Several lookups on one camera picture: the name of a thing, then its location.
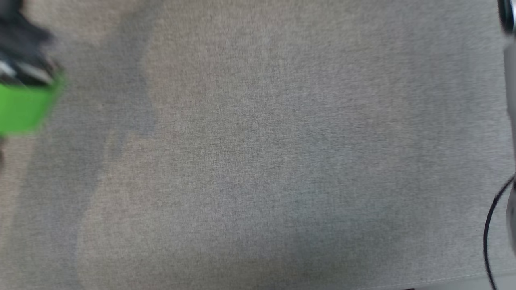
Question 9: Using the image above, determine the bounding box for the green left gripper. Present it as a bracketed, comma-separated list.
[0, 0, 66, 137]

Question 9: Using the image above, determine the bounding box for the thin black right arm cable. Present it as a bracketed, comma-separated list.
[483, 175, 516, 290]

